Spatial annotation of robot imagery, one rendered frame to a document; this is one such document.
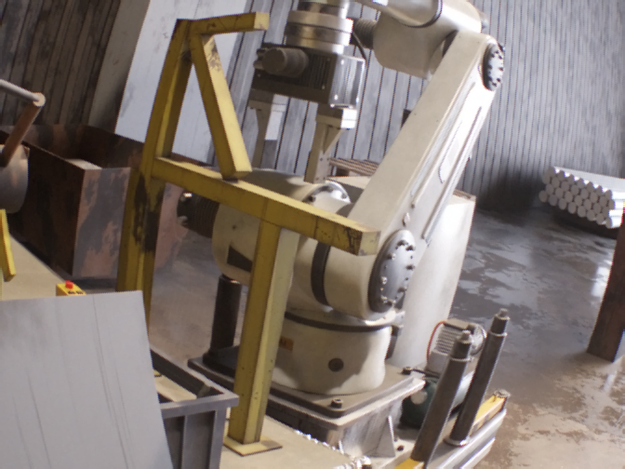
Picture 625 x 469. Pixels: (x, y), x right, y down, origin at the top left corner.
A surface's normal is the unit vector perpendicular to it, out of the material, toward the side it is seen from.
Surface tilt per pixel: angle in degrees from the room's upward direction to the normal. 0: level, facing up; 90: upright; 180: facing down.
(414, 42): 131
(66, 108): 90
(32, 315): 72
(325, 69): 90
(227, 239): 95
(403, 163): 48
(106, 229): 106
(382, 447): 90
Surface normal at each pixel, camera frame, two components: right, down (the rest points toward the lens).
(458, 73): -0.28, -0.59
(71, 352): 0.77, -0.04
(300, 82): -0.55, 0.07
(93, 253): 0.65, 0.52
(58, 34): 0.73, 0.27
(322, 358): 0.00, 0.20
